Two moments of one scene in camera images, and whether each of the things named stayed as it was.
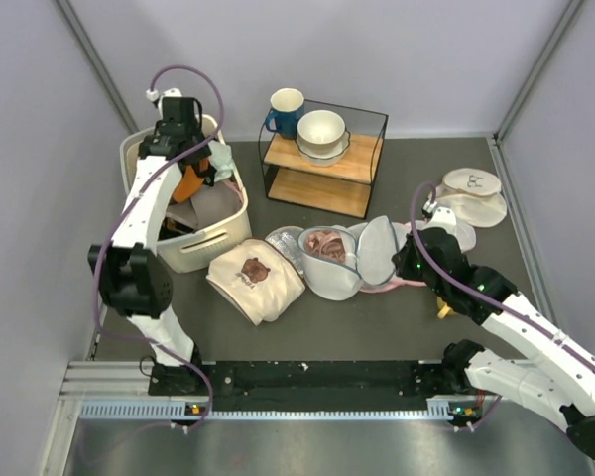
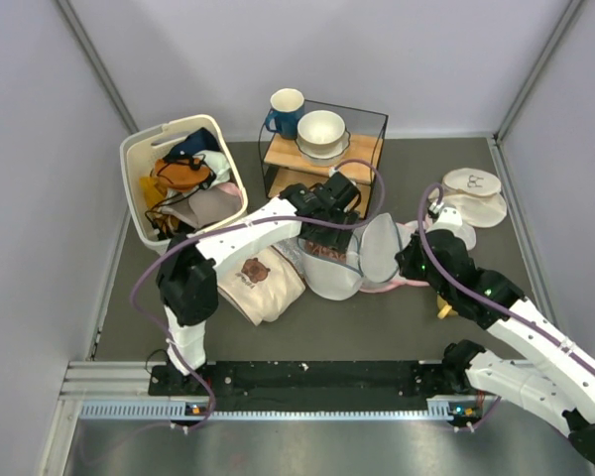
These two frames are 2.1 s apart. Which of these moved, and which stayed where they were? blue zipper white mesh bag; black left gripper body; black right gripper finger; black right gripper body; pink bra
Moved: black left gripper body
Stayed: black right gripper body; pink bra; blue zipper white mesh bag; black right gripper finger
